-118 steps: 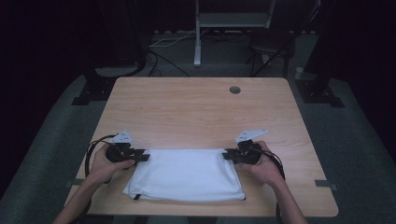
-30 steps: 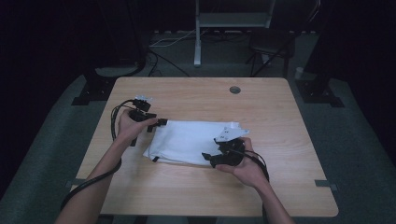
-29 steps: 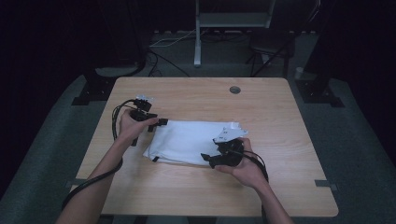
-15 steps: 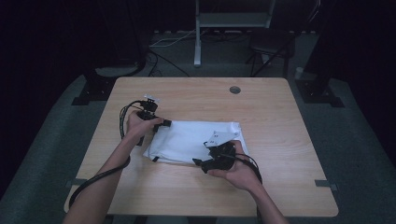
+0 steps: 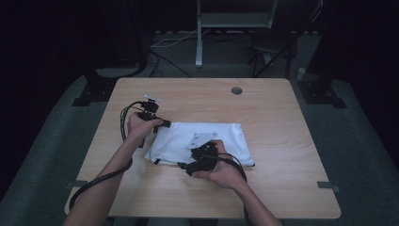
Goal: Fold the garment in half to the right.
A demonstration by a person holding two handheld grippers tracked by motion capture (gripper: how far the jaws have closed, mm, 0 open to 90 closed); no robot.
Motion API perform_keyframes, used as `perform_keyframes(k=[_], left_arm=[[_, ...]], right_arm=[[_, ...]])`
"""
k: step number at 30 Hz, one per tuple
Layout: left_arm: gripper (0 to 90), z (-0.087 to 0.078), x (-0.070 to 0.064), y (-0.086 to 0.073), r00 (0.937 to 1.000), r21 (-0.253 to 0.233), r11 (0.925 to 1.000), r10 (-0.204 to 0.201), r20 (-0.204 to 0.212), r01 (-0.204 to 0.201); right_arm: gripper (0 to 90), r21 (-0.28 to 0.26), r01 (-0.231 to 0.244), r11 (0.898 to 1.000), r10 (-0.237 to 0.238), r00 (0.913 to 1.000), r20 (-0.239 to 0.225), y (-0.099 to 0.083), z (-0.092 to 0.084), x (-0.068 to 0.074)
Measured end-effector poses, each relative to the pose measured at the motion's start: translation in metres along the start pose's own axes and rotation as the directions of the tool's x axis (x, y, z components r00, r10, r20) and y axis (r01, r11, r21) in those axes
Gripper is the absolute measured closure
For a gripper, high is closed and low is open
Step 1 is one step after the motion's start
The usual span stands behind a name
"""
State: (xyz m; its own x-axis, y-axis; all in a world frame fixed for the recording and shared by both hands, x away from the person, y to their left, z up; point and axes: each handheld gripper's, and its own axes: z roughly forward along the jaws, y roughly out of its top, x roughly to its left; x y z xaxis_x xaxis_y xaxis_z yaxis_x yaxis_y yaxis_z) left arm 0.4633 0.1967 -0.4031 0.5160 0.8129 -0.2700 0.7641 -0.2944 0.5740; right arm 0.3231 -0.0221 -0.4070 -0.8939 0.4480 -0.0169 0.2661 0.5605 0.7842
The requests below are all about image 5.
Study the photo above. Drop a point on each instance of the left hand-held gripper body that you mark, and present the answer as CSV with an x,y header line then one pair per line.
x,y
149,109

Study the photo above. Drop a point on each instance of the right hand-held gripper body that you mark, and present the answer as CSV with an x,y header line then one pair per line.
x,y
202,157

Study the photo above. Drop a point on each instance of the white printed tank top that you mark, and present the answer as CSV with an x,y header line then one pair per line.
x,y
175,141

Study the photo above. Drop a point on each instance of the person's left hand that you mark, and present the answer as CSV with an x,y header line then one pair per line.
x,y
138,127

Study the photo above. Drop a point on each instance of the person's right hand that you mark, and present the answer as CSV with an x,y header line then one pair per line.
x,y
226,175

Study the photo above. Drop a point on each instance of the black stand base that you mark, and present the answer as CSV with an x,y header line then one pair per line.
x,y
320,91
97,91

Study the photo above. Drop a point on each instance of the grey floor tape strip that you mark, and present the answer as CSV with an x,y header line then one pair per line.
x,y
327,185
76,184

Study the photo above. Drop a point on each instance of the grey metal stand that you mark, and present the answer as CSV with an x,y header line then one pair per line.
x,y
232,19

